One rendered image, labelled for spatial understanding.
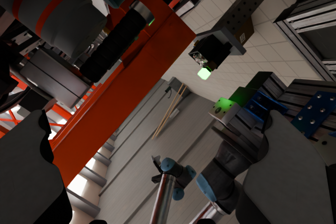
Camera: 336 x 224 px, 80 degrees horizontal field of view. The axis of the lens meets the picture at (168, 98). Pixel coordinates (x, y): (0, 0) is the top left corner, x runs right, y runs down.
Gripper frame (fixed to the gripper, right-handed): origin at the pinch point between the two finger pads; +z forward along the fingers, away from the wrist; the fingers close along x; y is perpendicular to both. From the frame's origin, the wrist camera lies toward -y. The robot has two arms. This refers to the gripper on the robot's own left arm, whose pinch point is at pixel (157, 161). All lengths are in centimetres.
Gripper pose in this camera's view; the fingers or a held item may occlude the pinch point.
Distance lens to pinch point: 150.4
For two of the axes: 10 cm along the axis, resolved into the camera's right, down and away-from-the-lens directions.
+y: 7.4, -6.7, 0.5
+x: -5.8, -6.7, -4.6
